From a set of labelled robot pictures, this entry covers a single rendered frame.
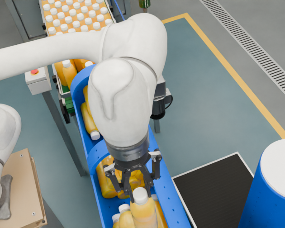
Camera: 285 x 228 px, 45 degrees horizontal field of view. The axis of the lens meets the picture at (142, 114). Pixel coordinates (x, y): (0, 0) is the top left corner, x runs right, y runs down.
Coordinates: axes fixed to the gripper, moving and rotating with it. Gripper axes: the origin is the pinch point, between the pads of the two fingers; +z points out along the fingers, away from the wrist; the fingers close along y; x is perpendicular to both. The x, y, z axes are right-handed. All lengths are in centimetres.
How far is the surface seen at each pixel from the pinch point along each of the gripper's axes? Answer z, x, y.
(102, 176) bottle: 38.3, 29.8, -9.9
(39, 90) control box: 44, 92, -30
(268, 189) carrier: 45, 7, 49
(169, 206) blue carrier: 25.5, 3.9, 8.8
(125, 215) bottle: 32.7, 9.3, -5.5
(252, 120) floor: 146, 103, 109
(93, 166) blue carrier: 29.0, 29.4, -11.6
